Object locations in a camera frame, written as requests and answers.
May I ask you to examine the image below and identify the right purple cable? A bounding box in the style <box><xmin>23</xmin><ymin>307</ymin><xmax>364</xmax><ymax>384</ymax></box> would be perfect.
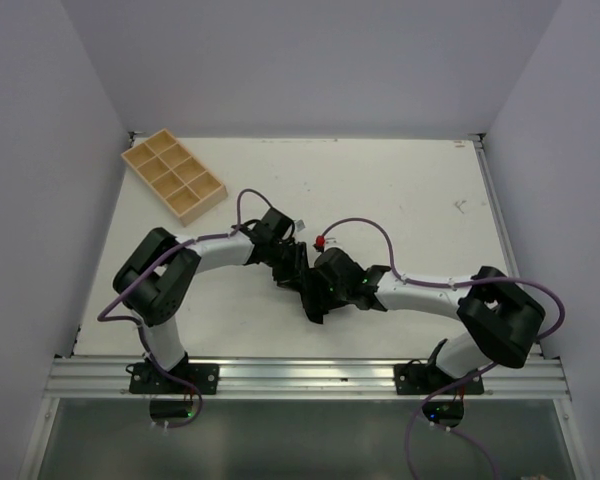
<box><xmin>322</xmin><ymin>217</ymin><xmax>567</xmax><ymax>480</ymax></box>

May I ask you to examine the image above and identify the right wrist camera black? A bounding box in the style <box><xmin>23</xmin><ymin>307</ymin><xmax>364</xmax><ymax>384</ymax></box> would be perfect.
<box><xmin>314</xmin><ymin>247</ymin><xmax>364</xmax><ymax>290</ymax></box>

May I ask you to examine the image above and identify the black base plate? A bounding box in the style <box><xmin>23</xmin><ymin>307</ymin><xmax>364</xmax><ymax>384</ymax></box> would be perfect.
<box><xmin>125</xmin><ymin>362</ymin><xmax>220</xmax><ymax>395</ymax></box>
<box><xmin>393</xmin><ymin>361</ymin><xmax>485</xmax><ymax>396</ymax></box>

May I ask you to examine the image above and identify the wooden compartment tray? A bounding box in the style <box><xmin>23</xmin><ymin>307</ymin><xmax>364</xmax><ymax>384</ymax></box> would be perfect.
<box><xmin>121</xmin><ymin>129</ymin><xmax>228</xmax><ymax>226</ymax></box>

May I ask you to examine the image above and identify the black underwear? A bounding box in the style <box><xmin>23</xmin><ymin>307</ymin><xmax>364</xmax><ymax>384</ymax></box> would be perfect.
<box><xmin>300</xmin><ymin>270</ymin><xmax>329</xmax><ymax>325</ymax></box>

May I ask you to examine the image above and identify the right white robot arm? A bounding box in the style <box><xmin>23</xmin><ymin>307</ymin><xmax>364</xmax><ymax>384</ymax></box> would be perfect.
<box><xmin>308</xmin><ymin>264</ymin><xmax>545</xmax><ymax>393</ymax></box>

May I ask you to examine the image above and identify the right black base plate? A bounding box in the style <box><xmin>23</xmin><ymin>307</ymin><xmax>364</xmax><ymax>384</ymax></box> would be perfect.
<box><xmin>393</xmin><ymin>361</ymin><xmax>485</xmax><ymax>396</ymax></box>

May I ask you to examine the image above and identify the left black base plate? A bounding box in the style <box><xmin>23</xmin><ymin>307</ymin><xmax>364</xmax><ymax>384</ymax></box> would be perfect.
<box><xmin>125</xmin><ymin>362</ymin><xmax>220</xmax><ymax>395</ymax></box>

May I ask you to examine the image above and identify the purple cable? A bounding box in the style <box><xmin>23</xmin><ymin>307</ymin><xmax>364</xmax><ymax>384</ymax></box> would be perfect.
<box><xmin>322</xmin><ymin>217</ymin><xmax>567</xmax><ymax>480</ymax></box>
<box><xmin>97</xmin><ymin>188</ymin><xmax>276</xmax><ymax>429</ymax></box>

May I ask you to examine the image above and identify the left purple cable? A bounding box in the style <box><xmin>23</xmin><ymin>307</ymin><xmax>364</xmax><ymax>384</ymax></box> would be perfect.
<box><xmin>97</xmin><ymin>188</ymin><xmax>276</xmax><ymax>429</ymax></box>

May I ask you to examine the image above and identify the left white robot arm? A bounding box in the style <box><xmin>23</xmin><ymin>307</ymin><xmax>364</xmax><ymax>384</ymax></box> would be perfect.
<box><xmin>113</xmin><ymin>208</ymin><xmax>308</xmax><ymax>393</ymax></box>

